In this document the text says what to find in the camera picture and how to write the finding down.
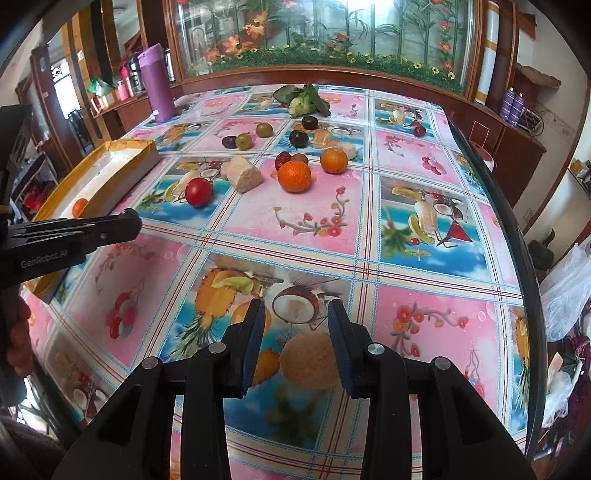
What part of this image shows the red tomato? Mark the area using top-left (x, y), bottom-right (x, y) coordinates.
top-left (185, 178), bottom-right (214, 208)

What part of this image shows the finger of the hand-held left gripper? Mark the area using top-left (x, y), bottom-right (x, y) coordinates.
top-left (9, 209), bottom-right (143, 254)

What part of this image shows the white plastic bag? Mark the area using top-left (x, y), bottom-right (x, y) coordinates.
top-left (540, 244), bottom-right (591, 342)

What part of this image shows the fruit-printed tablecloth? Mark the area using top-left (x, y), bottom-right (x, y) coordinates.
top-left (23, 85), bottom-right (536, 480)

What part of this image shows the cardboard tray with yellow tape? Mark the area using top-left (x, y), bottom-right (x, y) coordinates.
top-left (23, 140), bottom-right (160, 303)

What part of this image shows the wooden sideboard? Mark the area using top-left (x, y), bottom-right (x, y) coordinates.
top-left (92, 83), bottom-right (185, 141)

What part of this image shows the light-coloured orange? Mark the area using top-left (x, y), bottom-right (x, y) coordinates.
top-left (320, 148), bottom-right (348, 174)

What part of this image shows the floral glass partition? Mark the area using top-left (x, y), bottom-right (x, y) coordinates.
top-left (168, 0), bottom-right (481, 97)

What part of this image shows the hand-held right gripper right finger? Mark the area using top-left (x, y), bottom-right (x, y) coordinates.
top-left (327, 299), bottom-right (539, 480)

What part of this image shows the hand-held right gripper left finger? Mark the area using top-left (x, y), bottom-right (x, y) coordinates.
top-left (51, 298), bottom-right (267, 480)

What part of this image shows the black and silver flask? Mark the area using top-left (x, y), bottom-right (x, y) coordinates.
top-left (127, 53), bottom-right (144, 95)

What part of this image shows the purple thermos bottle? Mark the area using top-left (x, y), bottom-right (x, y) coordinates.
top-left (137, 44), bottom-right (178, 123)

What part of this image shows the green leafy vegetable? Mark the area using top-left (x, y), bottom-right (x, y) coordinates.
top-left (273, 83), bottom-right (331, 117)

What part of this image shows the deep-coloured orange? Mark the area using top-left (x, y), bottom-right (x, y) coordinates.
top-left (277, 160), bottom-right (312, 193)

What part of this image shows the person's left hand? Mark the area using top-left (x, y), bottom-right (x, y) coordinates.
top-left (7, 295), bottom-right (35, 377)

